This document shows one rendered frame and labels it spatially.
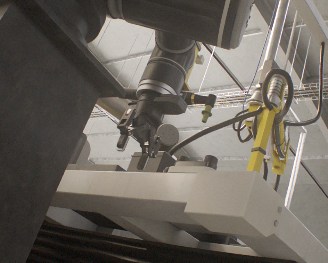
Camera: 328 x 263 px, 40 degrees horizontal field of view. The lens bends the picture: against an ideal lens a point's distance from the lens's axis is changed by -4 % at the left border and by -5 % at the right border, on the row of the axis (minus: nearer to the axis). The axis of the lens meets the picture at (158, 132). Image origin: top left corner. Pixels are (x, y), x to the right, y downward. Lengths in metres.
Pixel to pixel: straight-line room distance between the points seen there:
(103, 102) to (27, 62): 1.35
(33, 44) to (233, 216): 0.44
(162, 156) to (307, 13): 2.69
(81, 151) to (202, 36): 0.67
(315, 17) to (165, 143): 2.34
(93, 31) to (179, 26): 0.17
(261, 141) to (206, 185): 1.64
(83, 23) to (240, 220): 0.45
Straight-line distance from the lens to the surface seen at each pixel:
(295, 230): 0.99
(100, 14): 0.89
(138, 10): 0.89
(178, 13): 0.86
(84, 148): 1.44
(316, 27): 4.13
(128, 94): 1.85
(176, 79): 1.17
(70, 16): 0.85
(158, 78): 1.15
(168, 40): 1.16
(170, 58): 1.19
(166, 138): 2.04
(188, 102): 1.72
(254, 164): 2.44
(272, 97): 2.63
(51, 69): 0.77
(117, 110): 2.06
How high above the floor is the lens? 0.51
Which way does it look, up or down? 24 degrees up
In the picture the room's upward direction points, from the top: 21 degrees clockwise
